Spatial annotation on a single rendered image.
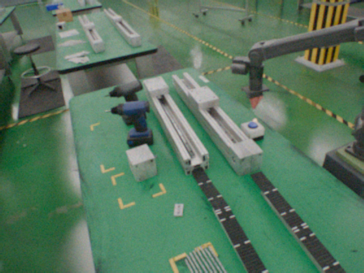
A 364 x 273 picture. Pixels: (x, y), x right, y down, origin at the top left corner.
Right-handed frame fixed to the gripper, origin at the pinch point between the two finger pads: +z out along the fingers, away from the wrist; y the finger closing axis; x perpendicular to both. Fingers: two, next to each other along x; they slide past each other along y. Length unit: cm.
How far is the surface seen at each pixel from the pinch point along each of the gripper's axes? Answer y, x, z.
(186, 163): 35.9, 11.6, 10.4
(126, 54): 36, -153, 17
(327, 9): -223, -192, 17
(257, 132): -0.5, 4.2, 11.1
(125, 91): 50, -36, -2
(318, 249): 13, 60, 12
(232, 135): 10.6, 1.0, 11.7
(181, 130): 30.2, -12.3, 11.9
